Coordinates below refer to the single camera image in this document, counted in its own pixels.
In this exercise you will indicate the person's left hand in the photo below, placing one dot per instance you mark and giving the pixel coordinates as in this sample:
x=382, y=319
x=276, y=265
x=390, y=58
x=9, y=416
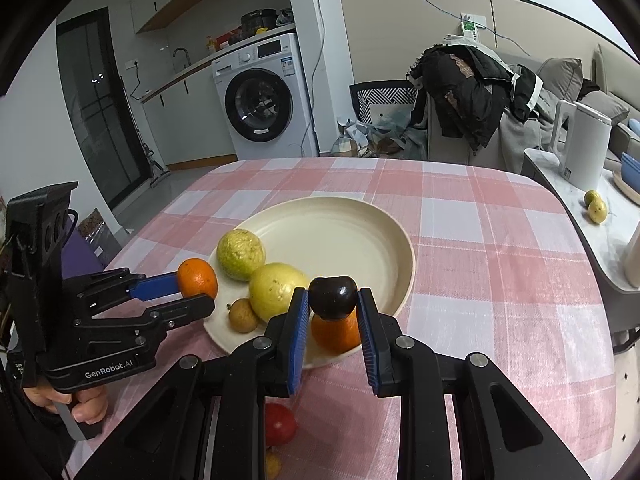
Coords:
x=91, y=407

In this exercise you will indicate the yellow bottle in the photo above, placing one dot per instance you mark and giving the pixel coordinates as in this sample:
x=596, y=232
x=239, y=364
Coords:
x=211, y=46

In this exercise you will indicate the dark glass door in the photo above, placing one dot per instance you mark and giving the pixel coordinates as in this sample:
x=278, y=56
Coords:
x=95, y=110

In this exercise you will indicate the grey chair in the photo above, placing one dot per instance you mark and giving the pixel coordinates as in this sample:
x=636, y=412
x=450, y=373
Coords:
x=440, y=150

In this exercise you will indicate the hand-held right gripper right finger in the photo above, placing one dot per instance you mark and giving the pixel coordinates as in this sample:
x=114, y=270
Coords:
x=372, y=345

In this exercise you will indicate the orange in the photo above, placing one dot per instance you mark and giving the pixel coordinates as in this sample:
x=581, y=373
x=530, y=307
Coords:
x=197, y=278
x=337, y=337

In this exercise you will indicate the floor mop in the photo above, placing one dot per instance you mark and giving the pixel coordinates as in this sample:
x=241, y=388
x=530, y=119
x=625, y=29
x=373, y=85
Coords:
x=156, y=172

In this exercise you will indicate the yellow guava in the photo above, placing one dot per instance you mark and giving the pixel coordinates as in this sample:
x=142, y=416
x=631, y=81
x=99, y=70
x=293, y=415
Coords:
x=277, y=290

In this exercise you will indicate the light blue cloth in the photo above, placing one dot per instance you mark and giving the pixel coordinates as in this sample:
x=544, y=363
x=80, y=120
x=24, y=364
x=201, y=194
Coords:
x=635, y=127

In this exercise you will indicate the purple seat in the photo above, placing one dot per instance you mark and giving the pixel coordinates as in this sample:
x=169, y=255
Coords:
x=80, y=260

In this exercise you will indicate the kitchen faucet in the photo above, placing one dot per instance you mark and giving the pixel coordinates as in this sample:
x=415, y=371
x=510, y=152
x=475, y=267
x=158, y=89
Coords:
x=182, y=55

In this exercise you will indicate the black and white garment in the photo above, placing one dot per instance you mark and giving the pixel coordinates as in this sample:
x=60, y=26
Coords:
x=527, y=90

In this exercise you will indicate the grey pillow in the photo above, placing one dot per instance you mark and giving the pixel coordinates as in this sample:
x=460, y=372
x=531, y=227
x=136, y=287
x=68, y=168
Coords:
x=560, y=80

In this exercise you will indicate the grey garment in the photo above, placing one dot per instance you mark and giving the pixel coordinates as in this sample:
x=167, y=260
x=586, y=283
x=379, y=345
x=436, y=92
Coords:
x=520, y=145

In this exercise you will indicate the brown longan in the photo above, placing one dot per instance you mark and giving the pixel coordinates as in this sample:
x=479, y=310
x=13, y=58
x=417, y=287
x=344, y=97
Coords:
x=243, y=316
x=273, y=464

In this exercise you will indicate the blue bowl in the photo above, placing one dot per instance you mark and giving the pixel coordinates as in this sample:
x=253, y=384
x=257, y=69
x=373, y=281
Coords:
x=631, y=170

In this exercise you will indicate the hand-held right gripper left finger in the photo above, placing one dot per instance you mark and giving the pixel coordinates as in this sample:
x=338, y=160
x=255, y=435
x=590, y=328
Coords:
x=297, y=340

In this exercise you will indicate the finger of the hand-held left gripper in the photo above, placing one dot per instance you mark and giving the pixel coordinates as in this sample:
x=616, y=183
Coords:
x=185, y=309
x=155, y=286

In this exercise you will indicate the white marble side table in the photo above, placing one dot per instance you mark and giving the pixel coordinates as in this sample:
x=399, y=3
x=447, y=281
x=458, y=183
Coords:
x=565, y=195

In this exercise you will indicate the grey sofa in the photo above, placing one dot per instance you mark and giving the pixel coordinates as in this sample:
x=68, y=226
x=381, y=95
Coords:
x=612, y=85

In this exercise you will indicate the white electric kettle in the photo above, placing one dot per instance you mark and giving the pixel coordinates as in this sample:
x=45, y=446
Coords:
x=585, y=145

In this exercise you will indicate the dark plum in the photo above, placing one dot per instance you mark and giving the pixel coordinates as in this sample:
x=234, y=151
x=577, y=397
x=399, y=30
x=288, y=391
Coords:
x=332, y=297

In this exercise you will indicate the cream dish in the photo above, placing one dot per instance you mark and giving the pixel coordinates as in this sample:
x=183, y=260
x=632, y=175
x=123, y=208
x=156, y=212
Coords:
x=622, y=190

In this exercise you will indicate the red box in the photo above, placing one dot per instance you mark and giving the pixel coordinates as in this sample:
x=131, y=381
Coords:
x=229, y=39

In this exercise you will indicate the small yellow fruit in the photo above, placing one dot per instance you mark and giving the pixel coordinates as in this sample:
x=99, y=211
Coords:
x=598, y=211

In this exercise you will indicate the white base cabinet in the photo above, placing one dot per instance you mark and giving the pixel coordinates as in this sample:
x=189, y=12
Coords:
x=195, y=115

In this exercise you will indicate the black jacket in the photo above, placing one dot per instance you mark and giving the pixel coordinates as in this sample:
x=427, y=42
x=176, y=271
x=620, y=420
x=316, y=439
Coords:
x=465, y=95

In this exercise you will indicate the small green fruit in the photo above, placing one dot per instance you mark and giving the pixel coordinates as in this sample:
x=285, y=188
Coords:
x=591, y=194

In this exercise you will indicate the pile of plastic bags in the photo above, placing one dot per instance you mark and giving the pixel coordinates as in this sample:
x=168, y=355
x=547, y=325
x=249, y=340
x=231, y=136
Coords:
x=375, y=140

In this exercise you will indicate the green guava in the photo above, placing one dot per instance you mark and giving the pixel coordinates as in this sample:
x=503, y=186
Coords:
x=240, y=254

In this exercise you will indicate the white washing machine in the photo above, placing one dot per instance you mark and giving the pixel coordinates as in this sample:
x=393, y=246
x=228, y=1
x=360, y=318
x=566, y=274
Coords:
x=265, y=100

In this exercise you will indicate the cream round plate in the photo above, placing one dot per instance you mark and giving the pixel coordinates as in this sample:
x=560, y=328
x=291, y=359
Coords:
x=345, y=240

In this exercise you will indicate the white cup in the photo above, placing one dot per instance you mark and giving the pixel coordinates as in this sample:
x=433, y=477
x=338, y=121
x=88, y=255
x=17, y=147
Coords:
x=632, y=260

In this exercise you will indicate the red tomato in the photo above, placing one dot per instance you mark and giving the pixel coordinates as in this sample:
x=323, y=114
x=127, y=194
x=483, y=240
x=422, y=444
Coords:
x=279, y=422

